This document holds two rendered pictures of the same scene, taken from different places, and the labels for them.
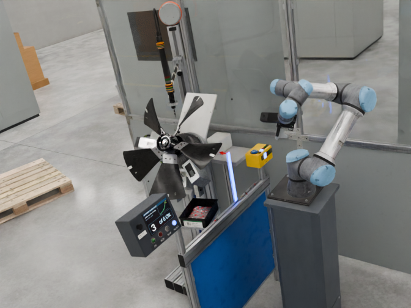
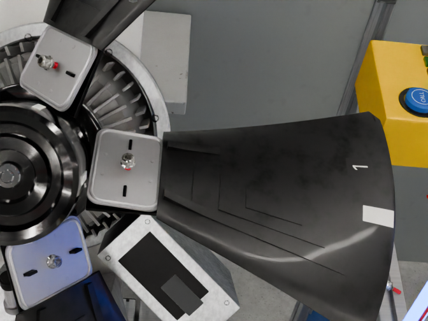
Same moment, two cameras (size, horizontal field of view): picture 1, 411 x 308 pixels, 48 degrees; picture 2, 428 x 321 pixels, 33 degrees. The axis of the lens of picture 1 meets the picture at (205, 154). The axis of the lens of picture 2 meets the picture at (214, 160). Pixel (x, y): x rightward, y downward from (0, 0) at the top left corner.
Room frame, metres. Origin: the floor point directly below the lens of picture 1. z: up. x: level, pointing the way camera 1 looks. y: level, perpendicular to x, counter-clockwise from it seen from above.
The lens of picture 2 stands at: (2.25, 0.39, 1.69)
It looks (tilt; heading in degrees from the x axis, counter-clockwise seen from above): 48 degrees down; 313
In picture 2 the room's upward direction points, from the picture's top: 10 degrees clockwise
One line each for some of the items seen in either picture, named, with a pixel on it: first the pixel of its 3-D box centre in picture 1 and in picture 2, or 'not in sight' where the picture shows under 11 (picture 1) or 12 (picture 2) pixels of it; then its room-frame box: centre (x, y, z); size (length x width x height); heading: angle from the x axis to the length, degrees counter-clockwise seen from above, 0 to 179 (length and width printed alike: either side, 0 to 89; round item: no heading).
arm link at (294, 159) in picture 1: (299, 163); not in sight; (2.08, -0.47, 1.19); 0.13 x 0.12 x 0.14; 27
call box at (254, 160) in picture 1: (259, 156); (402, 106); (2.58, -0.33, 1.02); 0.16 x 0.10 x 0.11; 139
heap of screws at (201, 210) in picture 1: (199, 216); not in sight; (2.34, 0.10, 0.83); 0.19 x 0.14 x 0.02; 154
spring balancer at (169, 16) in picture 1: (170, 13); not in sight; (3.31, 0.06, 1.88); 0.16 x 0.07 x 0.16; 84
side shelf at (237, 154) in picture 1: (224, 154); (86, 52); (3.09, -0.14, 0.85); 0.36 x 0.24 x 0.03; 49
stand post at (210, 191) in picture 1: (211, 198); not in sight; (2.94, 0.02, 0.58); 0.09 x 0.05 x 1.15; 49
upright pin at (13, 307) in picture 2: not in sight; (11, 292); (2.66, 0.24, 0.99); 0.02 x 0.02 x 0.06
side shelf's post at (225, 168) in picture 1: (232, 203); not in sight; (3.09, -0.14, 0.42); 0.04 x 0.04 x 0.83; 49
